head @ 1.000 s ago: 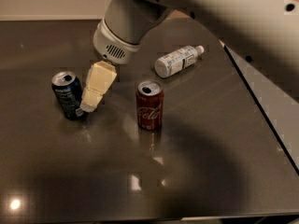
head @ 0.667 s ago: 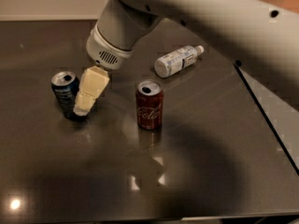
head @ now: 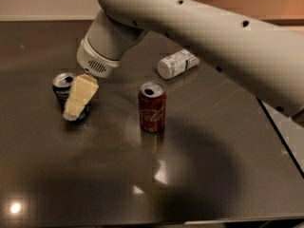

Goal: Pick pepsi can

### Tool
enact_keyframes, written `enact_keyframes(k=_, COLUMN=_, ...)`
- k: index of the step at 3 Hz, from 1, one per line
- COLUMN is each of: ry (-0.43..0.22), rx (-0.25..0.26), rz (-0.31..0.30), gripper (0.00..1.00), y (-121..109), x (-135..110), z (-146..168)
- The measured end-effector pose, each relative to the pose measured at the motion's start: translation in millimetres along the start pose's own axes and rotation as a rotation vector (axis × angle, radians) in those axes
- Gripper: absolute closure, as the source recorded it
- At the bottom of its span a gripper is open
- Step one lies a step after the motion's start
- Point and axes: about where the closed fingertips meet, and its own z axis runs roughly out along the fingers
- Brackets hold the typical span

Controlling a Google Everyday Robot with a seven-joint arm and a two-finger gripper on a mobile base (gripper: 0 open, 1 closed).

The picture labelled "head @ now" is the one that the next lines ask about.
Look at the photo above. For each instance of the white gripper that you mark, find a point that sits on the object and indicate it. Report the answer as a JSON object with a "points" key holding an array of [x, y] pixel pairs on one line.
{"points": [[95, 62]]}

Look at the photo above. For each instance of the blue pepsi can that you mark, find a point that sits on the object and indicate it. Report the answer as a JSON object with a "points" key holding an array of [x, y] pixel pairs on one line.
{"points": [[61, 85]]}

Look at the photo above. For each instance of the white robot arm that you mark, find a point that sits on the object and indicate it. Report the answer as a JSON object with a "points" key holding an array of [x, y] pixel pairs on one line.
{"points": [[265, 59]]}

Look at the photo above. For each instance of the red coca-cola can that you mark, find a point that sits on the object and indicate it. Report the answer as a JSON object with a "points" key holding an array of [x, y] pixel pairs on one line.
{"points": [[152, 104]]}

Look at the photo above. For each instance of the grey side table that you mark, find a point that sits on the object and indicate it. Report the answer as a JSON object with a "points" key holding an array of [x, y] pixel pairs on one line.
{"points": [[290, 134]]}

